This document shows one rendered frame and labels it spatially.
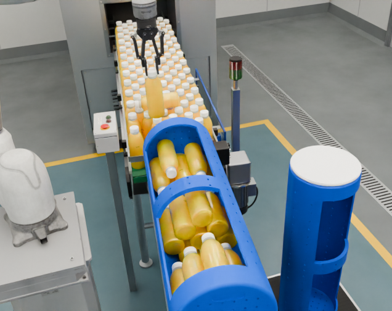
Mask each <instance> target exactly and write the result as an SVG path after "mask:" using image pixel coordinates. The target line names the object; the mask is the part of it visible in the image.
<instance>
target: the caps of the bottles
mask: <svg viewBox="0 0 392 311"><path fill-rule="evenodd" d="M162 20H163V17H158V18H157V20H156V21H157V24H160V26H157V28H158V29H159V30H161V27H164V26H165V24H166V23H169V20H168V19H164V20H163V22H162V23H159V21H162ZM116 24H117V25H122V27H117V31H123V32H122V33H118V37H124V39H119V40H118V42H119V44H124V43H125V40H128V39H130V37H129V36H131V33H132V34H133V33H134V32H136V30H137V28H134V31H131V32H129V30H133V27H136V26H137V23H136V22H134V23H133V25H132V26H128V24H132V20H127V21H126V23H123V24H122V22H121V21H117V22H116ZM126 27H127V28H128V29H124V30H123V28H126ZM167 29H171V25H166V28H162V30H164V31H165V33H166V32H167V31H168V30H167ZM124 33H129V35H126V36H124ZM170 35H174V31H169V32H168V35H164V43H165V42H166V40H165V39H170ZM175 41H177V38H176V37H172V38H171V41H167V42H166V45H164V50H167V49H168V46H172V45H173V42H175ZM131 43H133V40H132V38H131V39H130V42H126V43H125V46H120V51H125V50H126V47H130V46H131ZM150 44H153V43H152V40H148V44H145V49H146V48H149V45H150ZM173 47H174V48H171V49H169V52H167V53H164V56H165V57H161V58H160V63H161V62H166V58H169V57H171V53H175V52H176V50H175V49H179V48H180V45H179V44H174V45H173ZM132 49H133V50H135V49H134V45H132V46H131V49H127V50H126V54H120V57H121V58H122V59H125V58H127V54H132V53H133V50H132ZM151 51H155V50H154V47H153V46H152V47H150V51H145V56H144V57H145V58H146V56H151V55H152V53H151ZM176 55H177V56H173V57H172V60H169V61H167V65H164V66H163V67H162V71H159V75H158V77H162V76H163V75H164V71H168V70H169V66H173V65H174V61H178V60H179V57H180V56H183V52H182V51H178V52H177V53H176ZM155 56H156V54H153V55H152V59H147V68H148V67H149V65H148V64H152V63H153V60H154V59H155ZM134 57H136V53H135V52H134V53H133V57H128V58H127V61H128V62H133V61H134ZM127 61H124V62H122V63H121V65H122V67H127V66H128V62H127ZM186 62H187V61H186V60H185V59H181V60H180V61H179V63H180V64H176V65H175V69H172V70H170V75H165V80H161V83H162V86H166V85H167V82H166V80H172V75H176V74H177V70H180V69H182V65H184V64H186ZM135 65H141V60H135V61H134V65H129V66H128V68H129V70H135V69H136V66H135ZM141 66H142V65H141ZM142 68H143V69H145V67H142ZM142 68H138V69H136V73H137V74H142V73H143V69H142ZM129 70H124V71H123V75H124V76H127V75H129V74H130V72H129ZM185 73H190V68H184V69H183V73H179V74H178V78H175V79H174V80H173V84H174V85H168V90H169V91H168V90H165V91H163V93H170V91H172V90H175V88H176V87H175V85H178V84H180V83H181V80H180V79H183V78H185V77H186V75H185ZM137 74H135V73H134V74H130V79H132V80H135V79H137ZM143 76H144V78H138V79H137V82H138V83H140V84H142V83H145V78H148V77H147V76H146V75H145V73H144V74H143ZM179 78H180V79H179ZM130 79H127V80H124V84H125V85H130V84H131V80H130ZM193 82H194V77H188V78H187V83H183V84H182V88H183V89H177V90H176V91H177V92H178V95H183V94H184V89H187V88H189V83H193ZM138 83H134V84H132V85H131V87H132V89H139V84H138ZM190 90H191V93H187V94H186V99H188V100H191V99H193V98H194V95H193V93H198V87H192V88H191V89H190ZM139 92H140V93H141V94H145V88H140V89H139ZM125 94H126V95H127V96H130V95H132V94H133V91H132V90H131V89H127V90H126V91H125ZM133 99H134V100H136V101H137V100H140V99H141V95H140V94H134V95H133ZM126 105H127V106H128V107H133V106H134V105H135V103H134V101H133V100H130V101H127V102H126Z"/></svg>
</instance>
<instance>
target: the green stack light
mask: <svg viewBox="0 0 392 311"><path fill-rule="evenodd" d="M229 78H230V79H231V80H239V79H241V78H242V69H240V70H231V69H229Z"/></svg>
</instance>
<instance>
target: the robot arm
mask: <svg viewBox="0 0 392 311"><path fill-rule="evenodd" d="M35 1H39V0H0V5H13V4H23V3H28V2H35ZM132 5H133V14H134V16H135V18H136V23H137V30H136V32H135V33H133V34H132V33H131V38H132V40H133V43H134V49H135V53H136V58H137V59H140V60H141V64H142V67H145V75H146V76H148V73H147V61H146V58H145V57H144V56H145V44H146V41H148V40H152V43H153V47H154V50H155V53H156V56H155V66H156V70H157V75H159V69H158V66H159V65H160V64H161V63H160V57H161V56H164V35H165V31H164V30H159V29H158V28H157V21H156V15H157V1H156V0H132ZM157 33H158V34H159V35H160V52H158V48H157V45H156V42H155V37H156V35H157ZM137 35H138V36H139V37H140V38H141V39H142V44H141V54H140V55H139V51H138V47H137V41H136V39H137ZM0 204H1V206H2V207H3V208H5V210H6V212H7V213H6V214H4V220H5V221H6V222H7V223H8V225H9V228H10V232H11V233H12V244H13V246H14V247H20V246H22V245H24V244H25V243H28V242H30V241H33V240H35V239H38V241H39V242H40V243H41V244H45V243H47V242H48V240H47V235H49V234H52V233H55V232H57V231H63V230H66V229H67V228H68V223H67V222H66V221H65V220H64V219H63V217H62V215H61V213H60V211H59V209H58V207H57V205H56V199H55V198H54V193H53V190H52V185H51V181H50V178H49V175H48V172H47V170H46V167H45V165H44V164H43V161H42V160H41V159H40V158H39V157H38V156H37V155H36V154H35V153H34V152H32V151H30V150H28V149H20V148H18V149H16V148H15V146H14V142H13V140H12V136H11V134H10V133H9V132H8V131H7V130H6V129H5V128H3V127H2V117H1V104H0Z"/></svg>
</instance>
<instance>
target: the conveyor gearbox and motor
mask: <svg viewBox="0 0 392 311"><path fill-rule="evenodd" d="M230 155H231V158H230V164H229V165H226V176H227V179H228V181H229V184H230V186H231V189H232V192H233V193H234V196H235V199H236V201H237V204H238V206H239V209H240V211H241V213H242V215H243V214H245V213H246V212H247V210H248V208H250V207H251V206H252V205H253V204H254V203H255V201H256V199H257V197H258V188H257V186H256V182H255V180H254V178H253V177H251V162H250V160H249V158H248V156H247V153H246V152H245V151H237V152H230ZM249 196H256V197H255V200H254V201H253V203H252V204H251V205H249V206H248V197H249Z"/></svg>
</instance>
